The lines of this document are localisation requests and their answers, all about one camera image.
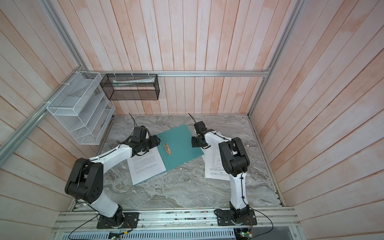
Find metal folder clip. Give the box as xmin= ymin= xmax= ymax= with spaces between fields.
xmin=163 ymin=144 xmax=172 ymax=155

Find green file folder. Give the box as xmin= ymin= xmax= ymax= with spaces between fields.
xmin=131 ymin=124 xmax=205 ymax=186

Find printed paper sheet front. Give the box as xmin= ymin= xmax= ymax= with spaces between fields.
xmin=127 ymin=147 xmax=166 ymax=185

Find printed paper sheet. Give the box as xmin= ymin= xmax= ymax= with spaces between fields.
xmin=203 ymin=135 xmax=230 ymax=181
xmin=127 ymin=147 xmax=166 ymax=185

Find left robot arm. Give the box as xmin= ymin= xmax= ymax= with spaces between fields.
xmin=65 ymin=126 xmax=161 ymax=229

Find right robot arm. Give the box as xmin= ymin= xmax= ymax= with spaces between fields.
xmin=192 ymin=121 xmax=250 ymax=224

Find papers in black basket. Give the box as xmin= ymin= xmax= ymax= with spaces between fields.
xmin=112 ymin=78 xmax=155 ymax=87

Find left camera cable black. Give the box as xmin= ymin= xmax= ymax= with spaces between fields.
xmin=129 ymin=113 xmax=138 ymax=128

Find black mesh wall basket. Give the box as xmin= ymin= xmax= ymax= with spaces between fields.
xmin=100 ymin=74 xmax=160 ymax=101

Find white wire mesh shelf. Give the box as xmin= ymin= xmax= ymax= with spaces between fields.
xmin=47 ymin=72 xmax=115 ymax=145

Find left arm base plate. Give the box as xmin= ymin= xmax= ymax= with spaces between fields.
xmin=97 ymin=212 xmax=140 ymax=229

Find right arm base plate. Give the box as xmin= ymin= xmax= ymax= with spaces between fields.
xmin=214 ymin=209 xmax=258 ymax=227

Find horizontal aluminium wall bar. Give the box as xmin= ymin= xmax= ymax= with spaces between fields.
xmin=97 ymin=70 xmax=270 ymax=78

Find aluminium mounting rail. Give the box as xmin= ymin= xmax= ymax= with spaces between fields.
xmin=52 ymin=207 xmax=301 ymax=233

